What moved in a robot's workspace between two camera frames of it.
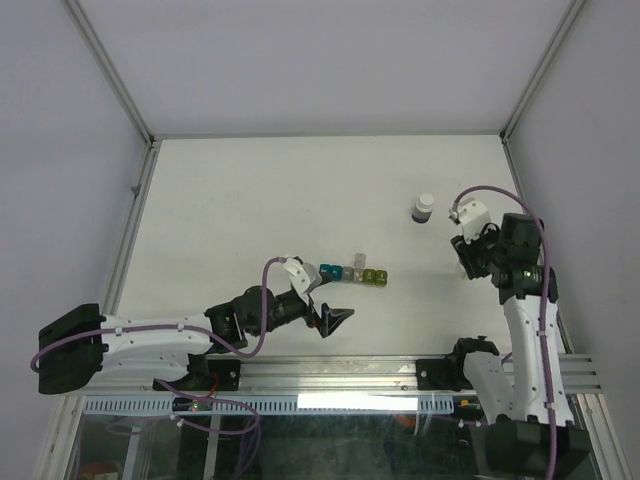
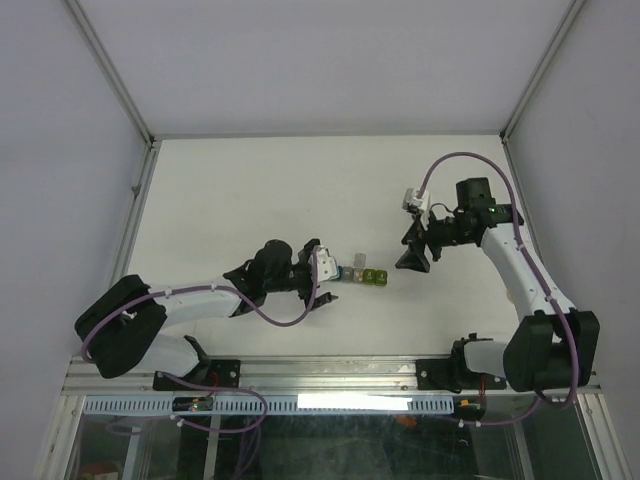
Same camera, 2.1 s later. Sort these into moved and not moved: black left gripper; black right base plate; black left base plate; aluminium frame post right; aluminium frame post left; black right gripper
Moved: black right gripper; black left gripper
Not moved: black left base plate; aluminium frame post right; aluminium frame post left; black right base plate
